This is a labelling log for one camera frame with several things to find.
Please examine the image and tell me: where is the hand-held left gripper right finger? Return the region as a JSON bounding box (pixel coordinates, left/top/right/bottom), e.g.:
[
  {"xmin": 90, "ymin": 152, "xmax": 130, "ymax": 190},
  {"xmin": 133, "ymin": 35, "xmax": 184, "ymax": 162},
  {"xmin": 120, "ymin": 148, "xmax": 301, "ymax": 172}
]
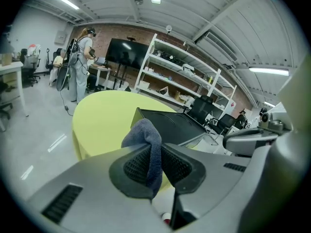
[{"xmin": 161, "ymin": 132, "xmax": 301, "ymax": 233}]

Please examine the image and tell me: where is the white air conditioner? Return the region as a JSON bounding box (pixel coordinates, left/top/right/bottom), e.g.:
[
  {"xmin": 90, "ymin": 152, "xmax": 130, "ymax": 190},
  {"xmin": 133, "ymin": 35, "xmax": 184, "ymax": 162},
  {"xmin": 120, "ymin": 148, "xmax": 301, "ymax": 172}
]
[{"xmin": 194, "ymin": 32, "xmax": 239, "ymax": 63}]

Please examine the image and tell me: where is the large black screen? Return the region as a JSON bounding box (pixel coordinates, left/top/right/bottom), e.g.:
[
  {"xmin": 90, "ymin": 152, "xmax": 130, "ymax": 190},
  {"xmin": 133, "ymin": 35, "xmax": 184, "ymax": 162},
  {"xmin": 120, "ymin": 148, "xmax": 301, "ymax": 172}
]
[{"xmin": 104, "ymin": 37, "xmax": 149, "ymax": 70}]

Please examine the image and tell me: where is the white shelving rack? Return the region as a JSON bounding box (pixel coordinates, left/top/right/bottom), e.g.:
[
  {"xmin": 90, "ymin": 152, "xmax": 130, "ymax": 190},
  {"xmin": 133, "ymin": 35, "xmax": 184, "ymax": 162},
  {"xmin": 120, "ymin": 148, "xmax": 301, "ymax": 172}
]
[{"xmin": 134, "ymin": 33, "xmax": 238, "ymax": 113}]

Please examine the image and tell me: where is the black induction cooktop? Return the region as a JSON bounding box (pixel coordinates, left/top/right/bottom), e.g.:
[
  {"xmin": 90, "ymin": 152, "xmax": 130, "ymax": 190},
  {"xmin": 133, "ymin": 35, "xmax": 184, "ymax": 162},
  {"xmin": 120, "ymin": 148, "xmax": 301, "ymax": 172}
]
[{"xmin": 132, "ymin": 107, "xmax": 210, "ymax": 147}]

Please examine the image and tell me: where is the white desk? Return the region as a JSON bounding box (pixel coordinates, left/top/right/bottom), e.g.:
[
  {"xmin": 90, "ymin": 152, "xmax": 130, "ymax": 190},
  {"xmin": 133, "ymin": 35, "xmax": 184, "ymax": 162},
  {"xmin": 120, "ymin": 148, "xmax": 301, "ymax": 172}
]
[{"xmin": 0, "ymin": 61, "xmax": 30, "ymax": 117}]

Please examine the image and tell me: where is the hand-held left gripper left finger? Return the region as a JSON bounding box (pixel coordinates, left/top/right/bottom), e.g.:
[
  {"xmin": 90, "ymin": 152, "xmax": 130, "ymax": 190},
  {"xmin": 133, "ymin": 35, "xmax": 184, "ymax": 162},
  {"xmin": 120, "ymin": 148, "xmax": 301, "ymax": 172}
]
[{"xmin": 25, "ymin": 144, "xmax": 168, "ymax": 233}]

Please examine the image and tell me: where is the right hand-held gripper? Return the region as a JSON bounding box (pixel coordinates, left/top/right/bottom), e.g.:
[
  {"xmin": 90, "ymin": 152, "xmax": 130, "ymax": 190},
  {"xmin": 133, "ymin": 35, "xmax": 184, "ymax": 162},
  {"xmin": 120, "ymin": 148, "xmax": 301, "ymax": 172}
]
[{"xmin": 223, "ymin": 54, "xmax": 311, "ymax": 156}]

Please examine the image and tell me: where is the grey office chair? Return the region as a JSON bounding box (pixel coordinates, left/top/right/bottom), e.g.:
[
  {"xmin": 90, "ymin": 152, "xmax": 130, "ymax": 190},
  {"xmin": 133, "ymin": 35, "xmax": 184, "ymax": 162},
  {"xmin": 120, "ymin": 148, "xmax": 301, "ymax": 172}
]
[{"xmin": 20, "ymin": 45, "xmax": 42, "ymax": 82}]

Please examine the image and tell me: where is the grey wall panel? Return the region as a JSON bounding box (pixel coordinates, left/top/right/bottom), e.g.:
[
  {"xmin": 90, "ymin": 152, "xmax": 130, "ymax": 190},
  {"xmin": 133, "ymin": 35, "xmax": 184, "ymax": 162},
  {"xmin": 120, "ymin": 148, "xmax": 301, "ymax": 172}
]
[{"xmin": 53, "ymin": 30, "xmax": 68, "ymax": 45}]

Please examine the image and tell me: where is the black office chair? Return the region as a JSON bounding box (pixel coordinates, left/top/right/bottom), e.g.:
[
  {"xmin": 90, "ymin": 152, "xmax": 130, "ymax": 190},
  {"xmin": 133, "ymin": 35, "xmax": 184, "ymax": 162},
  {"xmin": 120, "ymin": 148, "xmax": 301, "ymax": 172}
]
[
  {"xmin": 206, "ymin": 113, "xmax": 238, "ymax": 135},
  {"xmin": 187, "ymin": 95, "xmax": 214, "ymax": 128}
]

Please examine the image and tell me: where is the yellow-green round tablecloth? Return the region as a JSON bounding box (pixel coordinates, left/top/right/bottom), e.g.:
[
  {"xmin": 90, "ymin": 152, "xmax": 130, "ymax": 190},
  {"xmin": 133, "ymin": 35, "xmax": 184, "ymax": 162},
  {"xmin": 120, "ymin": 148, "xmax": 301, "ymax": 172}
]
[{"xmin": 72, "ymin": 90, "xmax": 199, "ymax": 196}]

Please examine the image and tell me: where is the dark blue cloth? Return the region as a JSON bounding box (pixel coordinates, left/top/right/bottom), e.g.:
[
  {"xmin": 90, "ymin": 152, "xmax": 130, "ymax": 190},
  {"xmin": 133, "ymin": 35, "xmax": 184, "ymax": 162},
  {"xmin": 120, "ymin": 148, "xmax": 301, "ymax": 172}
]
[{"xmin": 121, "ymin": 118, "xmax": 163, "ymax": 200}]

